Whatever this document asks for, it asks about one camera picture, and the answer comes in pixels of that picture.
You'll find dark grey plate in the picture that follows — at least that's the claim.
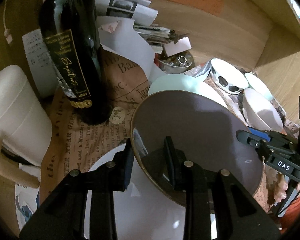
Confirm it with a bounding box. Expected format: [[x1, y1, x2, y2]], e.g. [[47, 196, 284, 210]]
[[130, 90, 263, 206]]

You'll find pale green small bowl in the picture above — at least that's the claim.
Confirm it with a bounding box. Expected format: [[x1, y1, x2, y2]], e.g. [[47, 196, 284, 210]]
[[244, 73, 273, 101]]

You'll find large white plate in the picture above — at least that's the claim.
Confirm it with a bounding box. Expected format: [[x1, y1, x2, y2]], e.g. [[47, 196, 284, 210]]
[[83, 143, 218, 240]]

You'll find pale green plate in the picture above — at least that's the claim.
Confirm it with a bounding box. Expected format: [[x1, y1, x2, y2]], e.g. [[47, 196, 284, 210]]
[[148, 74, 227, 108]]

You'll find person's right hand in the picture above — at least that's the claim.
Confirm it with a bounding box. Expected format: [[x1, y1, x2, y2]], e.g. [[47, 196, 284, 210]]
[[273, 173, 300, 203]]

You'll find cartoon printed plate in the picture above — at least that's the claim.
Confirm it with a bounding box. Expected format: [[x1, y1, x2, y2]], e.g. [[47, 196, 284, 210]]
[[14, 163, 42, 230]]

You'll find vintage newspaper shelf liner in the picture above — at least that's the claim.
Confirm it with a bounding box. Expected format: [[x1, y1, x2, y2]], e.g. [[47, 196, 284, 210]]
[[39, 51, 149, 203]]

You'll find small bowl of coins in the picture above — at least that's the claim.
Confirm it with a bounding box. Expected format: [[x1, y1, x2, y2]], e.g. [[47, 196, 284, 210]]
[[158, 51, 195, 74]]

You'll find small white card box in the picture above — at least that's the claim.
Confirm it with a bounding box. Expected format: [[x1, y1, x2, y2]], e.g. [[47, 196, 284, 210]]
[[163, 37, 192, 57]]

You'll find white printed paper sheet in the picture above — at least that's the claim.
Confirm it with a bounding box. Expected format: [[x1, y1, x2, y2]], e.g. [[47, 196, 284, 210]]
[[22, 29, 58, 97]]

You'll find long white paper sheet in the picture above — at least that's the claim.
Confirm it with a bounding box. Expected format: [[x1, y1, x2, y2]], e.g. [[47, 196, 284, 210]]
[[96, 16, 165, 83]]

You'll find stack of newspapers and books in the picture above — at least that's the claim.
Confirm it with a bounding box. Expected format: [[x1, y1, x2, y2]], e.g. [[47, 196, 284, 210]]
[[95, 0, 178, 53]]

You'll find dark wine bottle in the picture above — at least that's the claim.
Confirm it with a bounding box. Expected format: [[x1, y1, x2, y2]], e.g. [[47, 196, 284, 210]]
[[38, 0, 111, 125]]

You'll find cream mug with handle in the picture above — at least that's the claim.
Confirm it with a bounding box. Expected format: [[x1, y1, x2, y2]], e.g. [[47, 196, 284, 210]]
[[0, 64, 52, 189]]

